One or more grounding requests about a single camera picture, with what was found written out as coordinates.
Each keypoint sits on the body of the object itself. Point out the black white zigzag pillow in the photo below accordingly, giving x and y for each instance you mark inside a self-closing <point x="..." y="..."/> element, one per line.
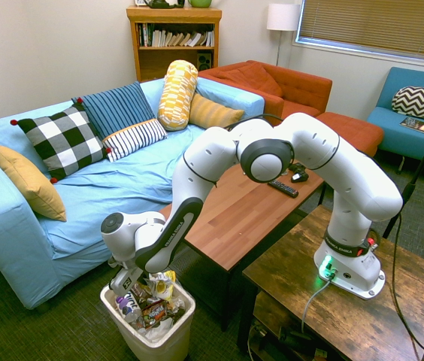
<point x="420" y="103"/>

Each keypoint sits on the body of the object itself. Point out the white crumpled tissue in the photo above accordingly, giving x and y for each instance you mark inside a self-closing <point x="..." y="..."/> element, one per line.
<point x="159" y="329"/>

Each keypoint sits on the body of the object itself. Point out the orange armchair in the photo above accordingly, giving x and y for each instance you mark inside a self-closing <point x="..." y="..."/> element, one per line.
<point x="294" y="90"/>

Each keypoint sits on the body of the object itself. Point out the orange ottoman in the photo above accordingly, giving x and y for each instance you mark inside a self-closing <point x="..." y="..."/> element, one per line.
<point x="355" y="129"/>

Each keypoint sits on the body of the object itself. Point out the brown window blinds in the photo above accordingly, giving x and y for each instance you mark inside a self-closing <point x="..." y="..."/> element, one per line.
<point x="373" y="22"/>

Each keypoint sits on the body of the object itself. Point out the black remote control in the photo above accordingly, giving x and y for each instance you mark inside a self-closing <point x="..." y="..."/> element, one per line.
<point x="285" y="189"/>

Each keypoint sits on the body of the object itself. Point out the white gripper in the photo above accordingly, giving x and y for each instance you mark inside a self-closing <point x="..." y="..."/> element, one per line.
<point x="126" y="281"/>

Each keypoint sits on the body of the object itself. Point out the white floor lamp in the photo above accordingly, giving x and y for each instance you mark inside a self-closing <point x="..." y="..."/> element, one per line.
<point x="282" y="17"/>

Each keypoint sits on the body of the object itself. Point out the black white checked pillow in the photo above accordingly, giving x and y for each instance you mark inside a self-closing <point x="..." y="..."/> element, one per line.
<point x="61" y="139"/>

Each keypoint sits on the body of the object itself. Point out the plain mustard pillow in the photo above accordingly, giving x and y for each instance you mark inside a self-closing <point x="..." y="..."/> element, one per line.
<point x="31" y="184"/>

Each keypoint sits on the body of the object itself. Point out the brown snack wrapper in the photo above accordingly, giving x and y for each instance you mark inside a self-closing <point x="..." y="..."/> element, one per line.
<point x="145" y="295"/>

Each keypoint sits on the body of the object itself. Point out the brown wooden coffee table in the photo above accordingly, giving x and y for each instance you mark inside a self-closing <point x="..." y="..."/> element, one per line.
<point x="242" y="218"/>

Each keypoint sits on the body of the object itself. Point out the yellow white patterned bolster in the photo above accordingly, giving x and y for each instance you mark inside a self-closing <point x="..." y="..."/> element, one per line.
<point x="177" y="94"/>

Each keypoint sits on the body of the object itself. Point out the white navy striped pillow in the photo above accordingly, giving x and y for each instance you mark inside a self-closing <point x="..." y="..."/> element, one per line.
<point x="135" y="137"/>

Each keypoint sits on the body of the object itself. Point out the teal bench seat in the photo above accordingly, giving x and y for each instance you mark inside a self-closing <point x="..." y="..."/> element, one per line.
<point x="403" y="143"/>

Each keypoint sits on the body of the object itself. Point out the black speaker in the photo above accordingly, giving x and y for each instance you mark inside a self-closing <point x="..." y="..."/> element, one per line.
<point x="204" y="61"/>

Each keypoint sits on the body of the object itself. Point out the silver crumpled wrapper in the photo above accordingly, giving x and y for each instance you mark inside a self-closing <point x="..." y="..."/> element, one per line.
<point x="178" y="304"/>

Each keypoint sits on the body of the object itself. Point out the row of books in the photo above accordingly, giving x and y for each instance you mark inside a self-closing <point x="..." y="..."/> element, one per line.
<point x="174" y="38"/>

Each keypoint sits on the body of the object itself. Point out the rustic dark wood table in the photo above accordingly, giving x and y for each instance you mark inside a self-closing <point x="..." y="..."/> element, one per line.
<point x="347" y="319"/>

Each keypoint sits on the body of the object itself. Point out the mustard striped pillow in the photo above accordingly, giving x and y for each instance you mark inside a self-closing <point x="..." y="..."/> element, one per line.
<point x="212" y="113"/>

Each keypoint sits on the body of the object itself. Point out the magazine with orange cover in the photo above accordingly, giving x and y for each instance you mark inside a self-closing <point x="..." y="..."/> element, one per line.
<point x="419" y="126"/>

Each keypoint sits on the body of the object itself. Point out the green bowl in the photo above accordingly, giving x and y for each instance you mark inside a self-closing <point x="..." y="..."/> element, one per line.
<point x="200" y="3"/>

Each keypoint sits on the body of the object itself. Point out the hint water bottle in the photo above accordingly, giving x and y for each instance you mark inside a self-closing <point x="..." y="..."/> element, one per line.
<point x="128" y="309"/>

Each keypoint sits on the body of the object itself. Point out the red panda snack wrapper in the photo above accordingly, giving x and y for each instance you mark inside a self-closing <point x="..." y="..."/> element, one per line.
<point x="157" y="312"/>

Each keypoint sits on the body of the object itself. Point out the wooden bookshelf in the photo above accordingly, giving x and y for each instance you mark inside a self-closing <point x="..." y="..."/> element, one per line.
<point x="174" y="17"/>

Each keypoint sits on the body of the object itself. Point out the blue striped pillow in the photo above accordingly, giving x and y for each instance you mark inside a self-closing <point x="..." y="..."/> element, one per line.
<point x="118" y="107"/>

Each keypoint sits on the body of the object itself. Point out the white plastic trash bin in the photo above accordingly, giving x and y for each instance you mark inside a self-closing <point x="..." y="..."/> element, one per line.
<point x="167" y="338"/>

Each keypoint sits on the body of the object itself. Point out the black game controller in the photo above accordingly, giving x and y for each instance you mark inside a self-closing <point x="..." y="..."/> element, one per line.
<point x="298" y="173"/>

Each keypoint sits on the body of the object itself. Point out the light blue sofa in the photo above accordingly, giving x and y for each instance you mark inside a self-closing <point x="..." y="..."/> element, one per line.
<point x="122" y="188"/>

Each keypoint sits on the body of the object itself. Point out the yellow chip bag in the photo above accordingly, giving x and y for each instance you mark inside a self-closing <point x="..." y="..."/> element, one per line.
<point x="161" y="286"/>

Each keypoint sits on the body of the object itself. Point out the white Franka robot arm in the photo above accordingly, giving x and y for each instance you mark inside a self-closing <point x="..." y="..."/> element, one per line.
<point x="347" y="180"/>

